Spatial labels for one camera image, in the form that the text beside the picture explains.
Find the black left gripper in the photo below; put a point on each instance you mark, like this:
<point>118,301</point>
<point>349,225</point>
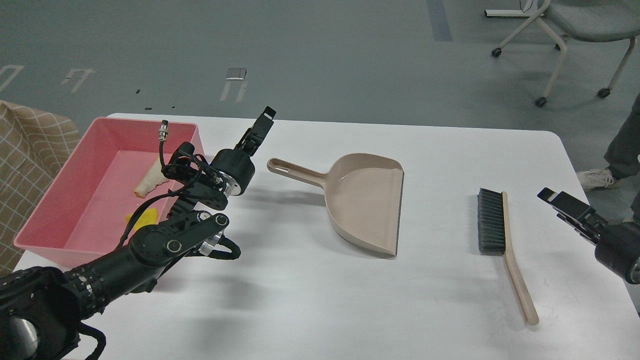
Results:
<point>236,163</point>

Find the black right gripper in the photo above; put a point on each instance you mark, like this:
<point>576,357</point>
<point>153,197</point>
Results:
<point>617,246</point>

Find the beige hand brush black bristles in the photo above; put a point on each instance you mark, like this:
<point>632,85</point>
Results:
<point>495,238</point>

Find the triangular bread slice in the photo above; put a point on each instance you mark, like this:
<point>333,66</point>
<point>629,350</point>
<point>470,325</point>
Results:
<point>153,178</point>

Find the beige plastic dustpan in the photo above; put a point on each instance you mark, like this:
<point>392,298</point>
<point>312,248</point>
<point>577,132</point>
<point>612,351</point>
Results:
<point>363,196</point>

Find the yellow sponge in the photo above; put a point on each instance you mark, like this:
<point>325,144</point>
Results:
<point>150,216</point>

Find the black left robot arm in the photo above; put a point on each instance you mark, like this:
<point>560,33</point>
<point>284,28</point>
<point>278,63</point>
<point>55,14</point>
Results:
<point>43,308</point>

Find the pink plastic bin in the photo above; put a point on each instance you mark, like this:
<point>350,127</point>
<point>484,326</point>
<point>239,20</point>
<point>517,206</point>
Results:
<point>83,213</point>

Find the silver floor outlet plate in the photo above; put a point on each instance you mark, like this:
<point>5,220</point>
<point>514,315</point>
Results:
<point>236,74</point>

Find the grey office chair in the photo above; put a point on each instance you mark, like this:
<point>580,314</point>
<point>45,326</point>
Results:
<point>586,21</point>

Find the beige checkered cloth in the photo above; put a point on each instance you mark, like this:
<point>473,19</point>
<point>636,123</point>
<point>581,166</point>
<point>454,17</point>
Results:
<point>34,145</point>

